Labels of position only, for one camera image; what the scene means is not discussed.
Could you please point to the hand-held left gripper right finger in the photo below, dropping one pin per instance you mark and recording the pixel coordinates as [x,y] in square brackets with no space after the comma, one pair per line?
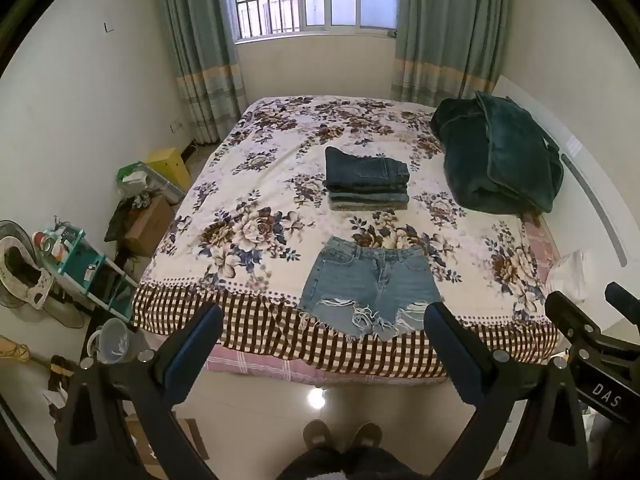
[441,332]

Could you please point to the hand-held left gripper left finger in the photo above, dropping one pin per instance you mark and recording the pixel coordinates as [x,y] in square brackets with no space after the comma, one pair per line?
[194,342]

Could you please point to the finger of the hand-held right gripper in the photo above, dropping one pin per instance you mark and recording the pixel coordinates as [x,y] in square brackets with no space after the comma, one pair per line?
[625,300]
[575,317]

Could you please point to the light blue ripped denim shorts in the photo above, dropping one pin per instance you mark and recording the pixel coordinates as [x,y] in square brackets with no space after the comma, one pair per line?
[370,285]

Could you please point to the grey folded pants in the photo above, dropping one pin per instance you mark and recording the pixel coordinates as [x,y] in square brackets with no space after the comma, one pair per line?
[369,205]

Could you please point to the white plastic bag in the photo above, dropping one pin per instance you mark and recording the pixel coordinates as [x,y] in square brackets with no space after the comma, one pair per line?
[567,272]

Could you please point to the clear plastic jug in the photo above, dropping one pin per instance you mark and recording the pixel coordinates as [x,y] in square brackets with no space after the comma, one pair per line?
[112,342]

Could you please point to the flat cardboard sheet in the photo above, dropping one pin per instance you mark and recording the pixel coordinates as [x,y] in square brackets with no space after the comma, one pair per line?
[192,437]

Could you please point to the brown cardboard box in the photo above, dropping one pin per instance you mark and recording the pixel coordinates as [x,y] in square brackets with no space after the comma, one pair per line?
[150,225]

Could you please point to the white bed headboard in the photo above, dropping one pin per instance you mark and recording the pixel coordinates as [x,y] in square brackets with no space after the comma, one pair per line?
[590,175]

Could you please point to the teal storage rack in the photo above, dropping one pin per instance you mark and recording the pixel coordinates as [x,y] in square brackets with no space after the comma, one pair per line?
[82,260]

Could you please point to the black bag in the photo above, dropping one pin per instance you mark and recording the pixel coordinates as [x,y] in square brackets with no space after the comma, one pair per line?
[117,222]

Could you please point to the person's left shoe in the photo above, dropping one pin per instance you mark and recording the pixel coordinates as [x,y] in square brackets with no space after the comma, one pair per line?
[316,434]

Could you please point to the faded blue folded jeans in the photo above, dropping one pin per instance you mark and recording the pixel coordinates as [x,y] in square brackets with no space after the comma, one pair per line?
[369,192]

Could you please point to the floral checked bed sheet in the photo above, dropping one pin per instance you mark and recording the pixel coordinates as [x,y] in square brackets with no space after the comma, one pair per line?
[270,200]

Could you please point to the person's dark trouser legs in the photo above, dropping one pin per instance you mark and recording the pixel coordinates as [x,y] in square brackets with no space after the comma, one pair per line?
[345,465]

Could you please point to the green plastic bin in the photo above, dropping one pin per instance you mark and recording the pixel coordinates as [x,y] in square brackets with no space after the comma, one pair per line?
[145,180]

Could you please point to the yellow broom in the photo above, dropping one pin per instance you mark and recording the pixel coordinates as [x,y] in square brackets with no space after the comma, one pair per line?
[20,352]

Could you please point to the dark green plush blanket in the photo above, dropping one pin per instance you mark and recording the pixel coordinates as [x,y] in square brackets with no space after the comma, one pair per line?
[495,160]

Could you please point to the yellow box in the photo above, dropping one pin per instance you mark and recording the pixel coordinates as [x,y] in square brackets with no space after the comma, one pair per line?
[170,165]

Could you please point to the dark blue folded jeans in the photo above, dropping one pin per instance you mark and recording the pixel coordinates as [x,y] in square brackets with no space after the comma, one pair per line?
[367,166]

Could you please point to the standing electric fan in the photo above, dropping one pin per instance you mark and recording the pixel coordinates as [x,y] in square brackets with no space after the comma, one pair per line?
[25,270]

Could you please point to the green curtain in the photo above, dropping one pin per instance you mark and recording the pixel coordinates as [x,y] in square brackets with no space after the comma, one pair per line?
[450,25]
[202,45]

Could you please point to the wall socket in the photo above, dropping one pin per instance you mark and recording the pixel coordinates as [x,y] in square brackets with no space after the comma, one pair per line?
[176,126]

